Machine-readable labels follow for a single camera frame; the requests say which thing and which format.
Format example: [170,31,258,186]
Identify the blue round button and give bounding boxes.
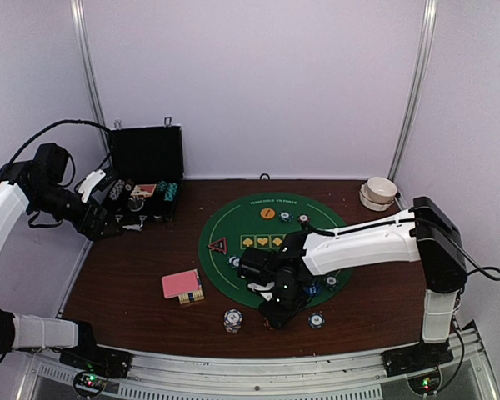
[307,282,322,297]

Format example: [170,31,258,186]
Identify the green blue chip stack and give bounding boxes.
[308,313,325,329]

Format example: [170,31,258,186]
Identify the orange round button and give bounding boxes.
[260,207,276,220]

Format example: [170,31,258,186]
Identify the triangular black red button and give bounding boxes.
[207,237,228,255]

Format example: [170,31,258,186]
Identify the brown chip stack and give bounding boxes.
[263,318,273,329]

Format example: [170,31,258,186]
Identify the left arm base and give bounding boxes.
[59,347,133,378]

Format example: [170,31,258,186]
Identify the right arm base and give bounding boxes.
[382,342,454,377]

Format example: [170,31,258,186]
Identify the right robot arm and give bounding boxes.
[237,197,500,368]

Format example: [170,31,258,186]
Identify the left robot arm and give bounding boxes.
[0,119,111,370]

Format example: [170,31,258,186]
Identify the blue white chips in case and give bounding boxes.
[108,180,125,201]

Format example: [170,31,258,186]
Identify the clear dealer button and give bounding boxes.
[127,197,145,213]

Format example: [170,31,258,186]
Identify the red card deck in case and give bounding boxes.
[130,184,158,198]

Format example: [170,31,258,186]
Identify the blue white chip stack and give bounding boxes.
[223,308,243,333]

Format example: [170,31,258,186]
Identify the round green poker mat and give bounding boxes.
[198,192,346,308]

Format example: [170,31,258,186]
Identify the green blue chips in case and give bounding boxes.
[156,181,168,193]

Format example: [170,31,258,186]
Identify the black poker case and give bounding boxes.
[102,123,184,228]

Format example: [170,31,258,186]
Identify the teal chip row in case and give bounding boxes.
[163,182,179,202]

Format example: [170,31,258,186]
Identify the clear card box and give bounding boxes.
[177,269,204,305]

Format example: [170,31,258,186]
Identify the pink playing card deck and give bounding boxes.
[161,269,202,299]

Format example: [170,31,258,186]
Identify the white saucer dish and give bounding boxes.
[359,184,395,212]

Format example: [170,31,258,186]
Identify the white bowl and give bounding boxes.
[366,177,398,204]

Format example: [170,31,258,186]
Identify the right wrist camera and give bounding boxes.
[237,247,278,287]

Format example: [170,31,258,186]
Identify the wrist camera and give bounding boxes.
[237,247,278,287]
[34,142,76,188]

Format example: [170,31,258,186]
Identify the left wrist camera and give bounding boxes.
[34,142,76,188]

